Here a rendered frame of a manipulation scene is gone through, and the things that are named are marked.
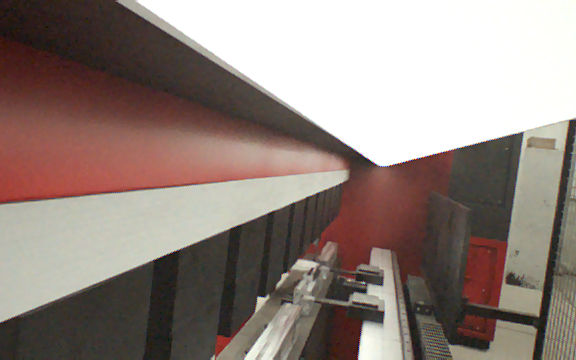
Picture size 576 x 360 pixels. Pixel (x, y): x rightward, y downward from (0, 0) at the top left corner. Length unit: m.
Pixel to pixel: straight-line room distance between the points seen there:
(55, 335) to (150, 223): 0.12
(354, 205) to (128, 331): 2.39
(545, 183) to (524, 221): 0.59
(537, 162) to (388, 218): 4.68
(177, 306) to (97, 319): 0.14
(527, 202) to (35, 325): 7.04
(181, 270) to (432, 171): 2.34
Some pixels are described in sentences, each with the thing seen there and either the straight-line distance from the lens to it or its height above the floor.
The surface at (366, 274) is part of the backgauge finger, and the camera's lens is 1.84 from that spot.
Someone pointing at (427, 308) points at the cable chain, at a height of 1.02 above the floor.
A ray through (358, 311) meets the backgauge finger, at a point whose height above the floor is 1.01.
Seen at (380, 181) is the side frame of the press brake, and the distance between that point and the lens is 2.71.
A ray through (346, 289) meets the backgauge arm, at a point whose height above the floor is 0.81.
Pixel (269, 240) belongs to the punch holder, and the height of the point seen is 1.28.
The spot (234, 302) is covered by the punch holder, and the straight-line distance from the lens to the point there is 0.68.
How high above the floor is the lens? 1.44
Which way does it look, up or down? 3 degrees down
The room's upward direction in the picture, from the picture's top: 7 degrees clockwise
